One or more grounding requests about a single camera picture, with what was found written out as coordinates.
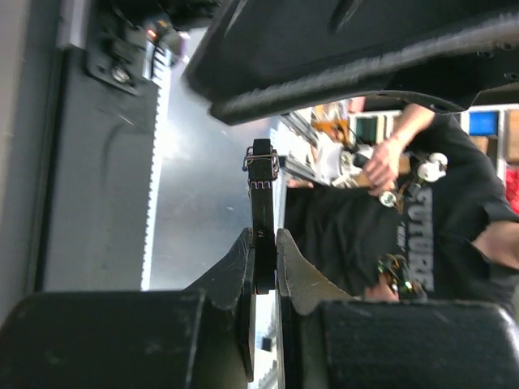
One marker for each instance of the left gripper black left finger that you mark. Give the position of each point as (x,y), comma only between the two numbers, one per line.
(198,337)

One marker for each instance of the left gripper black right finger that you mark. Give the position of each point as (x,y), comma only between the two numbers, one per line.
(327,339)

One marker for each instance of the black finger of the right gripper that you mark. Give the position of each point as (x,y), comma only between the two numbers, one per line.
(262,58)

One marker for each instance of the black SFP module with latch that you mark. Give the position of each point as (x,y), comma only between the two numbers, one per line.
(261,165)

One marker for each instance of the person in black shirt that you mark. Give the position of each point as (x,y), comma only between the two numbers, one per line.
(458,235)

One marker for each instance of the operator hand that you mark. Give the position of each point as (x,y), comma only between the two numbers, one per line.
(383,167)

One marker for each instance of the perforated cable duct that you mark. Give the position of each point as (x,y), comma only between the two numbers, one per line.
(159,73)

